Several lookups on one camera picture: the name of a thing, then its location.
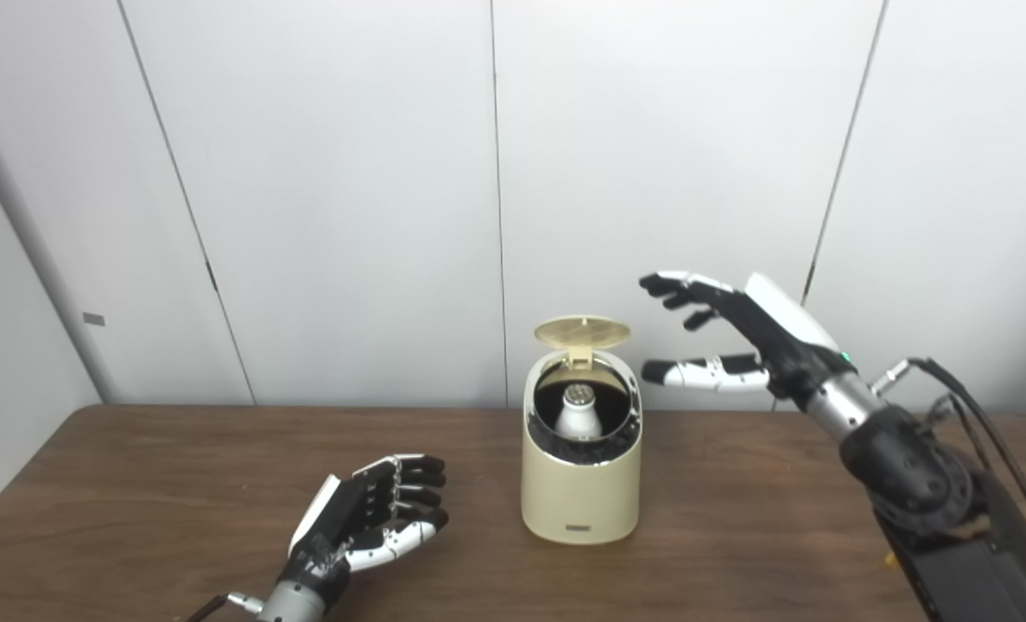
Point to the small grey wall label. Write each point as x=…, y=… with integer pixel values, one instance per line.
x=93, y=319

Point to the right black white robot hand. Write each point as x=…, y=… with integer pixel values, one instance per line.
x=785, y=333

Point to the black plastic bin liner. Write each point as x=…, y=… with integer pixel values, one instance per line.
x=573, y=451

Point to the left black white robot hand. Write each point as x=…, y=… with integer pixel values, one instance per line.
x=349, y=514

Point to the cream-colored lidded bin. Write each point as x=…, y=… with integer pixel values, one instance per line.
x=578, y=497

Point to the small white plastic bottle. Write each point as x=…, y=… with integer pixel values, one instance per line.
x=579, y=419

